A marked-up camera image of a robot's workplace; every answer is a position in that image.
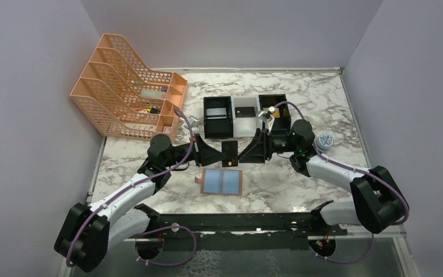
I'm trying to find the black bin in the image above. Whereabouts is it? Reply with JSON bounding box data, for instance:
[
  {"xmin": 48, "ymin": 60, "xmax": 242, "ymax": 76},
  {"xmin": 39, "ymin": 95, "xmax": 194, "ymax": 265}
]
[
  {"xmin": 258, "ymin": 94, "xmax": 291, "ymax": 135},
  {"xmin": 203, "ymin": 96, "xmax": 234, "ymax": 139}
]

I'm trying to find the dark blue VIP card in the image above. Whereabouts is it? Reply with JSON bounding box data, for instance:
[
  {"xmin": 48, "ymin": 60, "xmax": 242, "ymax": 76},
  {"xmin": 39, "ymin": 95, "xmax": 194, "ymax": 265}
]
[{"xmin": 221, "ymin": 140, "xmax": 238, "ymax": 167}]

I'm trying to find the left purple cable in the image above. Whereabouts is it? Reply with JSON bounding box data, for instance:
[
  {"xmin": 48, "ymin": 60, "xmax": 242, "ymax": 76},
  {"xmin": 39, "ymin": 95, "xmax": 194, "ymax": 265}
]
[{"xmin": 65, "ymin": 108, "xmax": 197, "ymax": 268}]

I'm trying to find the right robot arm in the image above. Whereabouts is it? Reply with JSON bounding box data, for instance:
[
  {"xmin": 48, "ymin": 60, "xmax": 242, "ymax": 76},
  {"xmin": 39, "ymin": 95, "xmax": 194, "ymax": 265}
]
[{"xmin": 238, "ymin": 119, "xmax": 410, "ymax": 235}]

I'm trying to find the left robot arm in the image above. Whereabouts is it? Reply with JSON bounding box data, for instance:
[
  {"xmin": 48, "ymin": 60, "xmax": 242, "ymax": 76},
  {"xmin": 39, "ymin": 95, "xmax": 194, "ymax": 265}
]
[{"xmin": 54, "ymin": 134, "xmax": 226, "ymax": 272}]

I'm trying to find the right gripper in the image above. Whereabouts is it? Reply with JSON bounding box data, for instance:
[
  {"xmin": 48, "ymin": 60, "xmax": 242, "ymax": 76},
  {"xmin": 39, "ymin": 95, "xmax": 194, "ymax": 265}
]
[{"xmin": 238, "ymin": 128, "xmax": 299, "ymax": 163}]

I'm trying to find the tan leather card holder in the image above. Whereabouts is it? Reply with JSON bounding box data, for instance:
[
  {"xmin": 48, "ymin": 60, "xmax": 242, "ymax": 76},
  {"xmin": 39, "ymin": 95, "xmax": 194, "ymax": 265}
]
[{"xmin": 194, "ymin": 169, "xmax": 243, "ymax": 196}]

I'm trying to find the right black bin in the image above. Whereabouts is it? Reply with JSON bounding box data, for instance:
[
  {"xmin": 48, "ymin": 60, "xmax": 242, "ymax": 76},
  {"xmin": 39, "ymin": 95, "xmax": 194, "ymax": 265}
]
[{"xmin": 258, "ymin": 94, "xmax": 291, "ymax": 135}]

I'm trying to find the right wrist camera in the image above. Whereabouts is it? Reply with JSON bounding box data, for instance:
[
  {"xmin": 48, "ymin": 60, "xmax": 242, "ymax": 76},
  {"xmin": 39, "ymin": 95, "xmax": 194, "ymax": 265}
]
[{"xmin": 257, "ymin": 106, "xmax": 276, "ymax": 133}]

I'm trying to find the silver card in bin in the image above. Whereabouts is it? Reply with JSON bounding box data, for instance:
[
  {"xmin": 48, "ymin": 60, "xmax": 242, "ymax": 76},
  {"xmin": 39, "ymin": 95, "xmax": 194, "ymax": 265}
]
[{"xmin": 205, "ymin": 108, "xmax": 227, "ymax": 119}]

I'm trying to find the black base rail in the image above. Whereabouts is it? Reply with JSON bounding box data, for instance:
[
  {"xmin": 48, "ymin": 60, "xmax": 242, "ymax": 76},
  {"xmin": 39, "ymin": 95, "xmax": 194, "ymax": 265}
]
[{"xmin": 68, "ymin": 212, "xmax": 406, "ymax": 253}]

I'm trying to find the purple cable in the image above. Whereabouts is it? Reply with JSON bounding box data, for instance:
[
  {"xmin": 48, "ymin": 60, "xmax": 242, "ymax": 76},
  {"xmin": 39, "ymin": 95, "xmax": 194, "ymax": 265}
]
[
  {"xmin": 65, "ymin": 108, "xmax": 197, "ymax": 268},
  {"xmin": 271, "ymin": 101, "xmax": 410, "ymax": 265}
]

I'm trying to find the orange plastic file organizer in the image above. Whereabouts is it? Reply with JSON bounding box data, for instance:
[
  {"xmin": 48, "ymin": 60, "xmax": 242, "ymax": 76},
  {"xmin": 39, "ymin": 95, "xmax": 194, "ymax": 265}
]
[{"xmin": 70, "ymin": 33, "xmax": 189, "ymax": 141}]

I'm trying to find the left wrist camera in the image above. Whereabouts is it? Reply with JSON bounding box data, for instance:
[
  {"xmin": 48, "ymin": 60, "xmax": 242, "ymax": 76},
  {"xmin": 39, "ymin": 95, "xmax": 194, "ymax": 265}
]
[{"xmin": 182, "ymin": 115, "xmax": 199, "ymax": 132}]

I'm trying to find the gold card in bin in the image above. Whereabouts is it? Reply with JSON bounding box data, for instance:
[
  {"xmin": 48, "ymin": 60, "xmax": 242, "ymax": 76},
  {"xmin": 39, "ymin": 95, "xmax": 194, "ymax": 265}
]
[{"xmin": 272, "ymin": 107, "xmax": 281, "ymax": 118}]

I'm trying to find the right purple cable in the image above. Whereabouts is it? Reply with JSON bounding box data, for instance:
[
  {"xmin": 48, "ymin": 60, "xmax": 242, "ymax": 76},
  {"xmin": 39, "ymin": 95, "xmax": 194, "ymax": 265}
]
[{"xmin": 271, "ymin": 101, "xmax": 410, "ymax": 265}]

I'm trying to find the left black bin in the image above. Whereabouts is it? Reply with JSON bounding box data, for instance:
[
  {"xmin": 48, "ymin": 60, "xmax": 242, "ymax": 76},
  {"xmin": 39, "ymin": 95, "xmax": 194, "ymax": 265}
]
[{"xmin": 203, "ymin": 96, "xmax": 234, "ymax": 139}]

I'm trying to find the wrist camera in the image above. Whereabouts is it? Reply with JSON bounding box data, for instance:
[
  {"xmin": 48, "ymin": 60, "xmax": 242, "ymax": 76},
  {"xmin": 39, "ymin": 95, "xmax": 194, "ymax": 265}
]
[
  {"xmin": 182, "ymin": 115, "xmax": 199, "ymax": 132},
  {"xmin": 257, "ymin": 106, "xmax": 276, "ymax": 133}
]

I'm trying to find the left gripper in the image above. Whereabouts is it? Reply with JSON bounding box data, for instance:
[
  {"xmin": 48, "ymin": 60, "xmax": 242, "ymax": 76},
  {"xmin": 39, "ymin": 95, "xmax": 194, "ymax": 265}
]
[{"xmin": 164, "ymin": 133, "xmax": 227, "ymax": 167}]

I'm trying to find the small blue white jar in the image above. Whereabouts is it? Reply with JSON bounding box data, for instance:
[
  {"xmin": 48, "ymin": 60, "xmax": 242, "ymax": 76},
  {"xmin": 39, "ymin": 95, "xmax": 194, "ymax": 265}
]
[{"xmin": 316, "ymin": 133, "xmax": 335, "ymax": 152}]

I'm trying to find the white middle bin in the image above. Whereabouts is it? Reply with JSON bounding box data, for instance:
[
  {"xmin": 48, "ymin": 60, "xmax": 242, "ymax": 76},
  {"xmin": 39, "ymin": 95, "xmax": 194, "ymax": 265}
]
[{"xmin": 231, "ymin": 95, "xmax": 262, "ymax": 138}]

